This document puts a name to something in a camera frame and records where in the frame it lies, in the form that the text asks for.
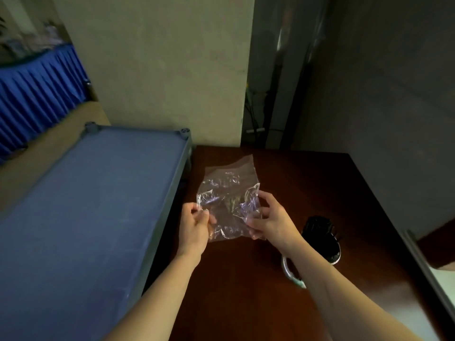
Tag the person's right hand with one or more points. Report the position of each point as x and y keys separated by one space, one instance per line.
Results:
x=277 y=223

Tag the person's left hand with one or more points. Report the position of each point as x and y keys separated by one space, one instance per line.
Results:
x=193 y=230

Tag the cluster of black chopsticks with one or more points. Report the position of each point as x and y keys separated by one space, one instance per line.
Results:
x=321 y=237

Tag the perforated steel utensil holder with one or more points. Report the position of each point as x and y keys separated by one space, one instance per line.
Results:
x=291 y=273

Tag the clear plastic bag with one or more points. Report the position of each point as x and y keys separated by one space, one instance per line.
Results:
x=227 y=188

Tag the person's left forearm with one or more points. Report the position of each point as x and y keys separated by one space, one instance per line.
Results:
x=160 y=301

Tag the person's right forearm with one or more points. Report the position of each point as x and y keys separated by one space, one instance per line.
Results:
x=344 y=298

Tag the grey plastic cart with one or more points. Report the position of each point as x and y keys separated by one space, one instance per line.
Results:
x=78 y=227

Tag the black vertical pipe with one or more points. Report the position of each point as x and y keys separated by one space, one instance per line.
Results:
x=270 y=102

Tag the dark pipe with plastic wrap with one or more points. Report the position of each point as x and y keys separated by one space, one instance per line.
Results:
x=298 y=99

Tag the white-silled low window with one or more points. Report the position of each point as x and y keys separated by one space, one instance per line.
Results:
x=440 y=277

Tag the long table with blue skirt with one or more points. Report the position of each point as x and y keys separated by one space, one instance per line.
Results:
x=35 y=92

